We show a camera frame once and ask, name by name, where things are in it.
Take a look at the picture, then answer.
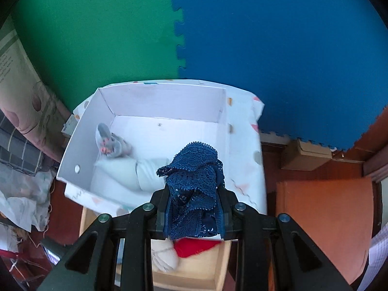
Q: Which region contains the grey wooden drawer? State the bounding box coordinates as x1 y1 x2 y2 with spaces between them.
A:
79 206 234 291

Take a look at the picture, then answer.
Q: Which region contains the blue foam mat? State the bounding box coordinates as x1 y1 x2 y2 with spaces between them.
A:
168 0 388 152

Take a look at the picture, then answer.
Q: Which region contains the patterned white cover cloth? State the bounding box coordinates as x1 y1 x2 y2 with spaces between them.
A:
64 80 268 219

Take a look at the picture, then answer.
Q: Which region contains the blue snack packet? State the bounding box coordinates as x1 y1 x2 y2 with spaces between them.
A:
42 242 63 264

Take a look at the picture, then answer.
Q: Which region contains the white underwear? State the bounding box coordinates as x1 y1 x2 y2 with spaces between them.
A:
94 156 172 193

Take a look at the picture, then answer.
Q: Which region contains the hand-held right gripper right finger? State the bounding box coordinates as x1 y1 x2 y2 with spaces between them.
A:
217 186 354 291

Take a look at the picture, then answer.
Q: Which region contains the green foam mat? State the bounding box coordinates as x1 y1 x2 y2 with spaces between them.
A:
10 0 185 114

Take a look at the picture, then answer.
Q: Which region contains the red underwear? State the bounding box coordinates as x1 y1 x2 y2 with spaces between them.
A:
173 238 220 259

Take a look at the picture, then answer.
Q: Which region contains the small teal white box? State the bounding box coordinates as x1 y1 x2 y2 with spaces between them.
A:
62 113 81 137

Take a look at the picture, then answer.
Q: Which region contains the white printed plastic bag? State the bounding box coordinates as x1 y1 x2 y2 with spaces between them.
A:
0 164 57 234

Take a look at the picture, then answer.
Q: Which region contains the white knotted garment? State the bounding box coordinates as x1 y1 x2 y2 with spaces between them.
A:
151 239 179 273

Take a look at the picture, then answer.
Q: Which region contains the grey plaid blanket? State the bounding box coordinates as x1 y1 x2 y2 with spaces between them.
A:
0 109 58 176

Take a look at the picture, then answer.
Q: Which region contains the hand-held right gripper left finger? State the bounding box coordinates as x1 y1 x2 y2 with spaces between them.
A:
36 186 172 291

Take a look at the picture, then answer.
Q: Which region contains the orange wooden furniture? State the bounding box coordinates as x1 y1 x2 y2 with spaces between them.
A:
274 115 388 285

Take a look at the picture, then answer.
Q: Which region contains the small cardboard box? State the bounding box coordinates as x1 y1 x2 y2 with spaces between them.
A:
280 138 334 171

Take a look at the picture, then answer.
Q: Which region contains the blue lace underwear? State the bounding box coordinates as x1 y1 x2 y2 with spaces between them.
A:
156 141 225 240

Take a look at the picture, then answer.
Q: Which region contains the white XINCCI shoe box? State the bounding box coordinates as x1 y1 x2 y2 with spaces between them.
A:
56 79 237 216

